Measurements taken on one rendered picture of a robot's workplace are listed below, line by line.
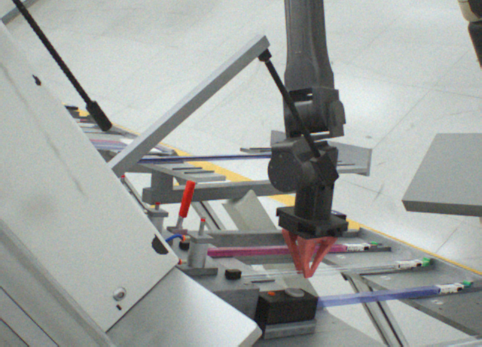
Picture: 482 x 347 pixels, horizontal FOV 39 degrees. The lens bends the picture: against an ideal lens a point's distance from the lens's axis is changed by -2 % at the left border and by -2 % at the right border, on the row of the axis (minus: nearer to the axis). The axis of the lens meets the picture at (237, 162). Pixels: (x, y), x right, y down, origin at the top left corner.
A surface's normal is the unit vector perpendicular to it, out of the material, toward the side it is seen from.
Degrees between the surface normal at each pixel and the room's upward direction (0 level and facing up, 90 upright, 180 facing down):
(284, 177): 54
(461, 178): 0
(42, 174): 90
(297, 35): 47
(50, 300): 90
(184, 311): 0
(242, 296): 90
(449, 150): 0
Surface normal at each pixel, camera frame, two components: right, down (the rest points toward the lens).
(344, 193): -0.45, -0.73
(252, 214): 0.62, 0.16
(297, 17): -0.58, 0.00
